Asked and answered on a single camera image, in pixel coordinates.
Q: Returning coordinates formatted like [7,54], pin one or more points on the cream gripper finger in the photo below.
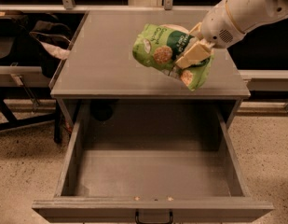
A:
[197,53]
[196,31]

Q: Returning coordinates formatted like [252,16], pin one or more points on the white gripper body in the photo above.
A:
[218,23]

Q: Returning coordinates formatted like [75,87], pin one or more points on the green rice chip bag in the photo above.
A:
[156,47]

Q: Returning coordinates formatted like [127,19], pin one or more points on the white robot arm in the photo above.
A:
[250,14]

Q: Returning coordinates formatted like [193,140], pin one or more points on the grey cabinet counter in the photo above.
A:
[100,64]

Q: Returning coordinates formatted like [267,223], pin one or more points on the grey open top drawer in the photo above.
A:
[168,157]

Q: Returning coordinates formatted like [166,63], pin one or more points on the dark bag with white cloth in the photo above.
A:
[53,38]

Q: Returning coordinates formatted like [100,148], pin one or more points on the white bowl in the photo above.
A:
[175,28]

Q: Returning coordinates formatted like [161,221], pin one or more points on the grey bench with black legs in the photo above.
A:
[26,82]

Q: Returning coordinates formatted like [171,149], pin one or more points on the black drawer handle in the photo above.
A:
[153,217]

